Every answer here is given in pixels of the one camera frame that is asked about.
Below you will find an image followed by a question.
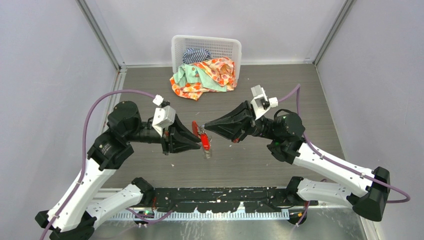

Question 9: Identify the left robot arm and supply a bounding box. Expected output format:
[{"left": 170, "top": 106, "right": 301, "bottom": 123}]
[{"left": 35, "top": 101, "right": 201, "bottom": 240}]

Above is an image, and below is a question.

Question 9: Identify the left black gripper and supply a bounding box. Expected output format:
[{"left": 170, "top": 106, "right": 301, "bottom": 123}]
[{"left": 125, "top": 113, "right": 202, "bottom": 155}]

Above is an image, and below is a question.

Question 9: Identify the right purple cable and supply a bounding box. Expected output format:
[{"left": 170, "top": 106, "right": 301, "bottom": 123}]
[{"left": 277, "top": 83, "right": 411, "bottom": 226}]

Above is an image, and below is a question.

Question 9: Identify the orange floral cloth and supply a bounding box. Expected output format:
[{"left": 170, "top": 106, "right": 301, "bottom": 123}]
[{"left": 169, "top": 57, "right": 237, "bottom": 101}]

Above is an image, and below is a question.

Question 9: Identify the white plastic laundry basket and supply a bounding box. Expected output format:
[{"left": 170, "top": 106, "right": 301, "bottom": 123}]
[{"left": 171, "top": 35, "right": 242, "bottom": 80}]

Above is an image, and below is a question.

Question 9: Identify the mint green cloth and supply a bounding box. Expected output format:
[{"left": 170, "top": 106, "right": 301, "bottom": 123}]
[{"left": 170, "top": 64, "right": 227, "bottom": 93}]

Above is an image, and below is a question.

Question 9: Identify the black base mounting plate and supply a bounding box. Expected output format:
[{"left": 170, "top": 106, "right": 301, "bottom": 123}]
[{"left": 135, "top": 186, "right": 306, "bottom": 213}]

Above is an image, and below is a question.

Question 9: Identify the purple cable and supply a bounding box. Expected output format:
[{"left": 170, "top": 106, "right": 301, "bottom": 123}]
[
  {"left": 39, "top": 89, "right": 180, "bottom": 240},
  {"left": 277, "top": 83, "right": 411, "bottom": 226}
]

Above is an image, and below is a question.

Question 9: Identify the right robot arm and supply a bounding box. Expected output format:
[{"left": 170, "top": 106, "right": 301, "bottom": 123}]
[{"left": 204, "top": 101, "right": 390, "bottom": 222}]

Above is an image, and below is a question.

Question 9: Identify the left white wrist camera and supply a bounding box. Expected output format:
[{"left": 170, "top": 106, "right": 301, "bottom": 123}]
[{"left": 152, "top": 94, "right": 176, "bottom": 137}]

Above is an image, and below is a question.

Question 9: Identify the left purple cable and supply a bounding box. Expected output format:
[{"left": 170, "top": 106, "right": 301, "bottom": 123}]
[{"left": 39, "top": 89, "right": 180, "bottom": 240}]

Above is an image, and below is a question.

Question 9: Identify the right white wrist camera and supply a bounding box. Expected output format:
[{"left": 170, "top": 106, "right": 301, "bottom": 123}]
[{"left": 250, "top": 85, "right": 279, "bottom": 120}]

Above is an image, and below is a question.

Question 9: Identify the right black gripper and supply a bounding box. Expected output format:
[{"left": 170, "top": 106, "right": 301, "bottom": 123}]
[{"left": 204, "top": 99, "right": 279, "bottom": 143}]

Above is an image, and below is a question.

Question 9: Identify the metal keyring holder red handle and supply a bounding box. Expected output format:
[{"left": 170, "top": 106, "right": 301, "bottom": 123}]
[{"left": 191, "top": 121, "right": 212, "bottom": 159}]

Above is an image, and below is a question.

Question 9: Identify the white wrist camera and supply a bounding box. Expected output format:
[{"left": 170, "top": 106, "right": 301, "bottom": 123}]
[
  {"left": 250, "top": 85, "right": 279, "bottom": 120},
  {"left": 152, "top": 94, "right": 176, "bottom": 137}
]

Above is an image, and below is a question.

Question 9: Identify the white slotted cable duct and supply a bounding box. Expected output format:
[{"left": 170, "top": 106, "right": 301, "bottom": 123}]
[{"left": 109, "top": 209, "right": 290, "bottom": 221}]

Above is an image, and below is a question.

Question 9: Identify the blue striped cloth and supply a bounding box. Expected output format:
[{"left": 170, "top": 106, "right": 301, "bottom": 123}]
[{"left": 182, "top": 48, "right": 212, "bottom": 64}]

